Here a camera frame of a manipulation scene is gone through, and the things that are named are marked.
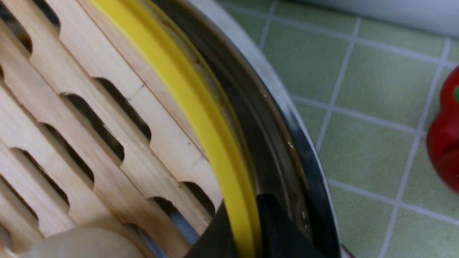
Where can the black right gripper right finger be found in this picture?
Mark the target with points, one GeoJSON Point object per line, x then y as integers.
{"type": "Point", "coordinates": [281, 238]}

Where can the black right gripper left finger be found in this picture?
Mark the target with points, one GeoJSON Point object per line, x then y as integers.
{"type": "Point", "coordinates": [217, 241]}

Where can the yellow rimmed bamboo steamer basket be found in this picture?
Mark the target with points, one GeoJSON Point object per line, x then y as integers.
{"type": "Point", "coordinates": [111, 118]}

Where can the stainless steel pot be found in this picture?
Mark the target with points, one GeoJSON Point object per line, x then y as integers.
{"type": "Point", "coordinates": [286, 163]}

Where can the white round bun front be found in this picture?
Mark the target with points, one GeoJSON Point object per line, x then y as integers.
{"type": "Point", "coordinates": [86, 242]}

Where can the green checkered tablecloth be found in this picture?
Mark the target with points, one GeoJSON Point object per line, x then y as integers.
{"type": "Point", "coordinates": [367, 91]}

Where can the red bell pepper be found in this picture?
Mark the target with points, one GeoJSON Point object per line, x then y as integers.
{"type": "Point", "coordinates": [443, 134]}

